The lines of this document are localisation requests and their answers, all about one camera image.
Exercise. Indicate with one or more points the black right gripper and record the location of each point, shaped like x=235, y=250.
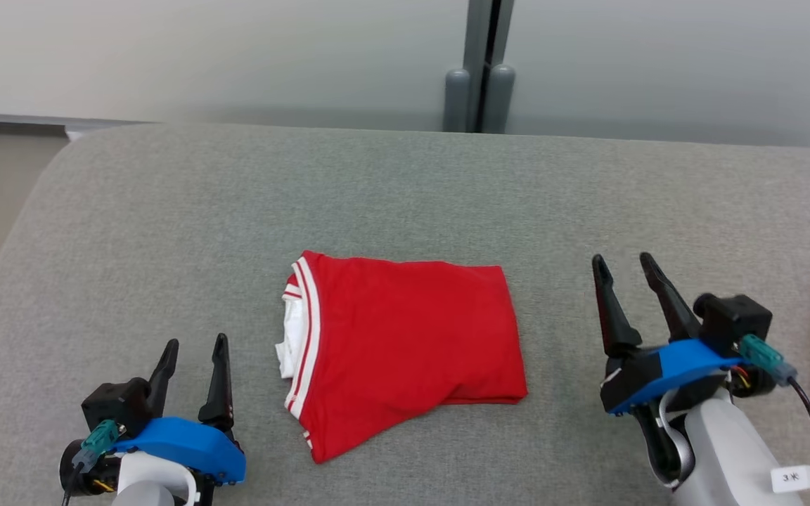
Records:
x=630, y=379

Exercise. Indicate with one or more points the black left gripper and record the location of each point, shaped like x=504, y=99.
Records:
x=85, y=478

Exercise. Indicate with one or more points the red Bulls t-shirt white sleeves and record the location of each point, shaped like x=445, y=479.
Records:
x=405, y=337

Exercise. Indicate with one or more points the blue left camera mount plate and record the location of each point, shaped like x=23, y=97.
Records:
x=187, y=446

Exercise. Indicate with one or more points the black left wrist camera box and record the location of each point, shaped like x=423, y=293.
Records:
x=117, y=404

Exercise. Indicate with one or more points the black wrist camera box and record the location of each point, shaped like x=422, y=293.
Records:
x=117, y=404
x=735, y=316

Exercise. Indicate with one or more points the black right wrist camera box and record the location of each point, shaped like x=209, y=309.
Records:
x=735, y=316

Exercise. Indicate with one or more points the grey metal frame post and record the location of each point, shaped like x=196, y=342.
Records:
x=479, y=56

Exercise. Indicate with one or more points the grey wall baseboard rail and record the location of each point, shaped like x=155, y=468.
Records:
x=18, y=123

